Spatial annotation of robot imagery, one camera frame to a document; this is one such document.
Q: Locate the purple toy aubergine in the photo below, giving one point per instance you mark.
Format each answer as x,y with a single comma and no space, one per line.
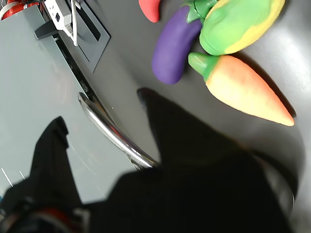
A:
172,48

